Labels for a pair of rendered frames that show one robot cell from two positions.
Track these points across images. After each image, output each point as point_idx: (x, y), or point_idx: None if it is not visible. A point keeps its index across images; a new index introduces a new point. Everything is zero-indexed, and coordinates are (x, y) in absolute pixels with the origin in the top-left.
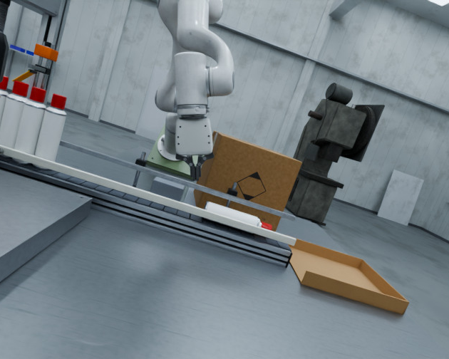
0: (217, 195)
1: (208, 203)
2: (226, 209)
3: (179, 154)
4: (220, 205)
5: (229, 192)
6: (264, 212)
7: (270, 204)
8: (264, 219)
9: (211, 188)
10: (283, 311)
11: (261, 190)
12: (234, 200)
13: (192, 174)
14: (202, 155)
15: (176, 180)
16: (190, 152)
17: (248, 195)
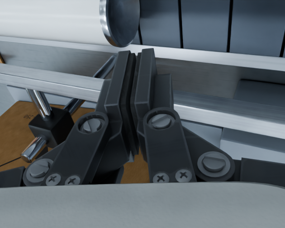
0: (74, 76)
1: (99, 11)
2: (36, 6)
3: None
4: (61, 26)
5: (54, 121)
6: (18, 127)
7: None
8: (26, 116)
9: (130, 169)
10: None
11: None
12: (21, 68)
13: (159, 79)
14: (44, 184)
15: (258, 110)
16: (145, 199)
17: (36, 158)
